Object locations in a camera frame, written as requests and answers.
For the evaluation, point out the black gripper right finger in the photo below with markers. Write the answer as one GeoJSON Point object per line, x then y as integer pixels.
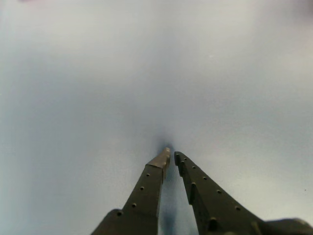
{"type": "Point", "coordinates": [215, 210]}

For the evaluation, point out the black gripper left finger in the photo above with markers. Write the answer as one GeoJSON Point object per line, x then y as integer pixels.
{"type": "Point", "coordinates": [144, 191]}

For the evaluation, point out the dark blue table mat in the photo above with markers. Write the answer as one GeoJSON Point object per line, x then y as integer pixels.
{"type": "Point", "coordinates": [97, 98]}

